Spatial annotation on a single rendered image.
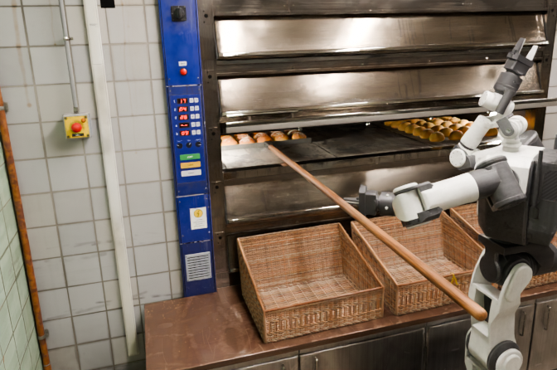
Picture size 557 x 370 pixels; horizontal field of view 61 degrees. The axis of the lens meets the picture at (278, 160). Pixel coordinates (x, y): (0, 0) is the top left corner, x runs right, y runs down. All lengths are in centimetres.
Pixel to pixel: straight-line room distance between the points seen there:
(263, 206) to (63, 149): 94
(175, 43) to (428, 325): 167
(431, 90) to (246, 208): 112
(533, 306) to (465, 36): 137
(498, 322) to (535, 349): 88
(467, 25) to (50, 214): 221
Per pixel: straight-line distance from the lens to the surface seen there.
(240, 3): 219
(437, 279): 129
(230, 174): 225
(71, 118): 209
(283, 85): 225
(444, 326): 238
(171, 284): 242
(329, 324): 214
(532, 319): 271
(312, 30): 228
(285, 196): 236
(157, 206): 226
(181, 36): 210
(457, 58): 266
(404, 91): 249
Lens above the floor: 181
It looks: 15 degrees down
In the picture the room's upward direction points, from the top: 2 degrees counter-clockwise
